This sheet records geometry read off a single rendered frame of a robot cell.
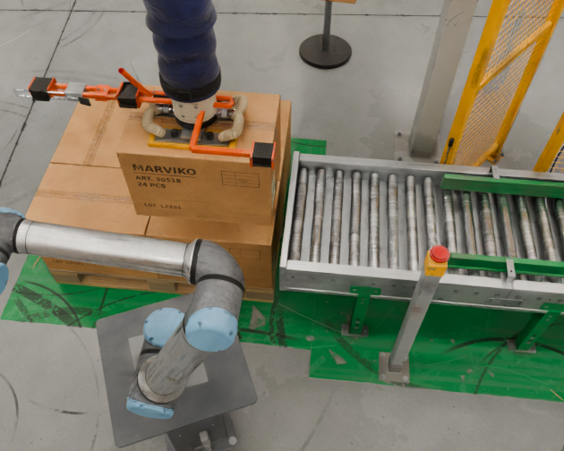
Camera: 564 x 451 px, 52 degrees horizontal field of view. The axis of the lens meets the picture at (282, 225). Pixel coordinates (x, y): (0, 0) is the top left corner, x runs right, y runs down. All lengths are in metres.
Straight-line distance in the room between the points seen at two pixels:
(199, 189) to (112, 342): 0.69
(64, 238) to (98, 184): 1.53
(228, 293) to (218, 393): 0.82
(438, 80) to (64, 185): 2.08
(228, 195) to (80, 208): 0.87
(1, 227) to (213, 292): 0.55
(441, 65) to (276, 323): 1.65
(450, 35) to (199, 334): 2.31
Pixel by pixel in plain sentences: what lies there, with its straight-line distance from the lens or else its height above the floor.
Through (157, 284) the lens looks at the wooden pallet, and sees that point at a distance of 3.13.
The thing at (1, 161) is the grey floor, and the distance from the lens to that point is 4.13.
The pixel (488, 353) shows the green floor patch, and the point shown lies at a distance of 3.16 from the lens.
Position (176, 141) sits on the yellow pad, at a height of 1.14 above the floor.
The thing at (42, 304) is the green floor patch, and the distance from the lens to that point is 3.36.
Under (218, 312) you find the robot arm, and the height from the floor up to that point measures 1.56.
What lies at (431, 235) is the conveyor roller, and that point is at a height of 0.55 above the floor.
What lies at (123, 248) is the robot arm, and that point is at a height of 1.57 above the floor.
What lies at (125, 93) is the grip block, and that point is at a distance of 2.33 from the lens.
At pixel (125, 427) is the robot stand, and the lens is 2.14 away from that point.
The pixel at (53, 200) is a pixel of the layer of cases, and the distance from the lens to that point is 3.02.
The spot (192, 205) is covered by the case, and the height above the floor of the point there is 0.82.
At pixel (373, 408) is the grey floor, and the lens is 2.91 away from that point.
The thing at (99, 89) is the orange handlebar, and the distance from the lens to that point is 2.38.
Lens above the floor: 2.73
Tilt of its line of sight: 54 degrees down
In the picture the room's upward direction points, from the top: straight up
